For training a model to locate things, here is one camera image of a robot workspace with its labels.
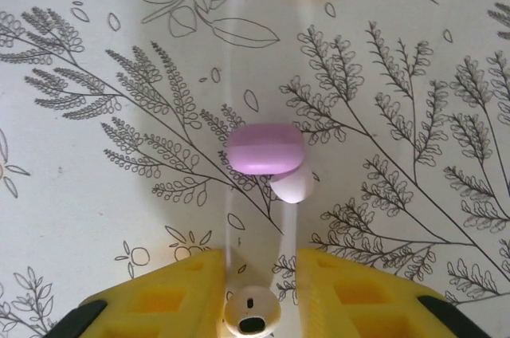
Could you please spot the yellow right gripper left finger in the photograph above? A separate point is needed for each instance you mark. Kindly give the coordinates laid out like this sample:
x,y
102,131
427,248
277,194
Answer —
x,y
159,306

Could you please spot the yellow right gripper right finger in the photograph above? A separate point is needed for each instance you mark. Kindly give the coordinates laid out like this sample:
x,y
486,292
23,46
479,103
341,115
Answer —
x,y
358,306

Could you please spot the white earbud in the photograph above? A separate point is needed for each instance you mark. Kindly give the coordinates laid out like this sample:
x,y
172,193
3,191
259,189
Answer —
x,y
251,306

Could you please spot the floral tablecloth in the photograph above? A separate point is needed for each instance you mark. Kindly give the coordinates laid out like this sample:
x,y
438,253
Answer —
x,y
119,194

